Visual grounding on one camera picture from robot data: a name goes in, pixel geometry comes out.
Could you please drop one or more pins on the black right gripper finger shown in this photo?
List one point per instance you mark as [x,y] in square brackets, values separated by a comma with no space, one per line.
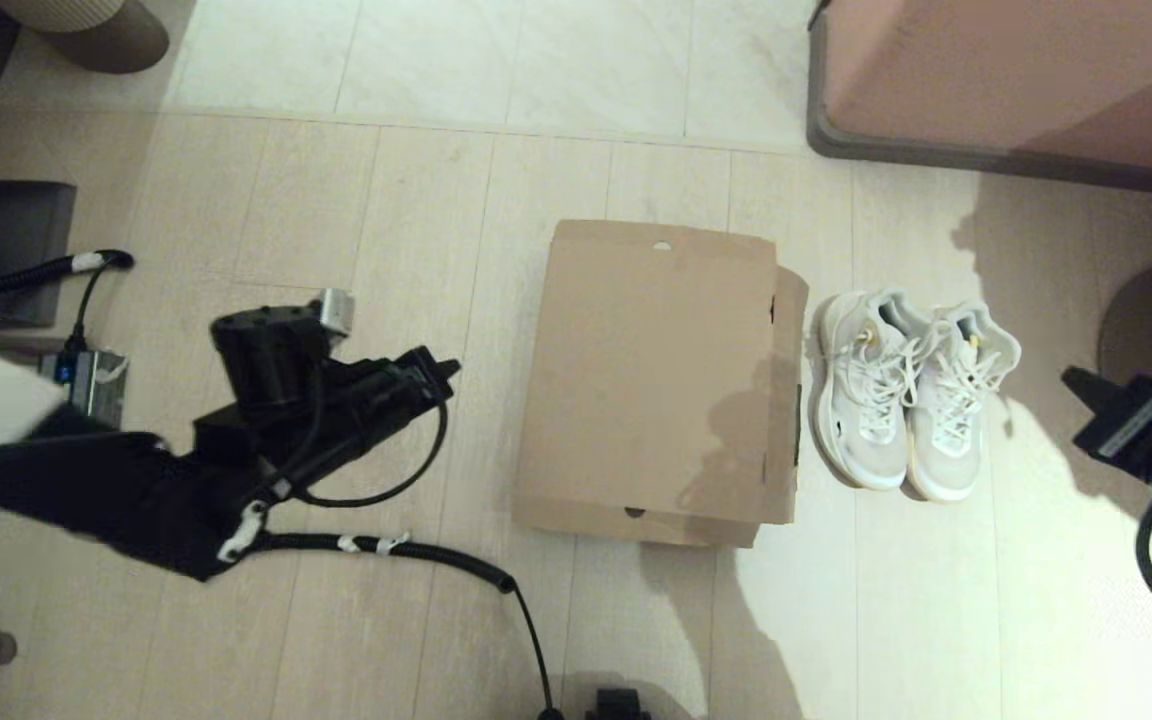
[1088,402]
[1086,380]

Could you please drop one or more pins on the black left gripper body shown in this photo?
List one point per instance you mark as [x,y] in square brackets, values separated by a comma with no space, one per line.
[306,420]

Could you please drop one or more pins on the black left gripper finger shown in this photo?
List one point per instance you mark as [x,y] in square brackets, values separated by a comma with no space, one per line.
[416,366]
[411,398]

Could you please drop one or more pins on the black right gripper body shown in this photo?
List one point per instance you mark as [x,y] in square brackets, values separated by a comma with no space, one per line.
[1136,430]

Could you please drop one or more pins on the white lace-up sneaker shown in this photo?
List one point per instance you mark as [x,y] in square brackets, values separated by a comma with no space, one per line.
[946,465]

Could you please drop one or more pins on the white sneaker with black logo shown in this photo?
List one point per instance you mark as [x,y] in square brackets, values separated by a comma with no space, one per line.
[861,450]

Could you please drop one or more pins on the brown cardboard shoe box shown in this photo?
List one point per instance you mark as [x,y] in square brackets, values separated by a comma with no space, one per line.
[656,380]

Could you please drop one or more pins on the grey and black robot base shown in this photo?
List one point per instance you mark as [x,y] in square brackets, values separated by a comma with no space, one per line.
[619,705]

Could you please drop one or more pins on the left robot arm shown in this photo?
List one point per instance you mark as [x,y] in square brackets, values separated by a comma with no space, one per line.
[86,500]

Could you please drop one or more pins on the dark grey box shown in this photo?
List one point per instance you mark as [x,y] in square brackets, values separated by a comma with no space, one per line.
[6,240]

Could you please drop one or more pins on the grey metal power inverter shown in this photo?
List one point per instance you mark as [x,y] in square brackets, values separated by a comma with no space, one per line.
[101,390]

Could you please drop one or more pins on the pink sofa with grey base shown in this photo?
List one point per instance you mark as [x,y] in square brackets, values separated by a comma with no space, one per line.
[1016,70]

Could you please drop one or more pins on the beige round ribbed stool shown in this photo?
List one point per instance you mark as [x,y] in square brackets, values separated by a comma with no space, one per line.
[86,30]

